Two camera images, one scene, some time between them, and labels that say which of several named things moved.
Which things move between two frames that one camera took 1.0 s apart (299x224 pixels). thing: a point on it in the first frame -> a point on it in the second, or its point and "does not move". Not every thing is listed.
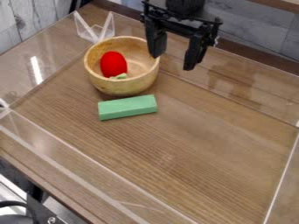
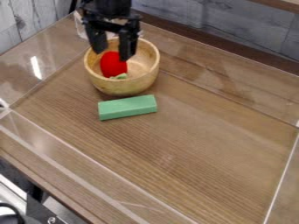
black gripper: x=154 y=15 -> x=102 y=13
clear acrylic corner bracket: x=96 y=32 does not move
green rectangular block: x=125 y=108 does not move
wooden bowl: x=144 y=66 does not move
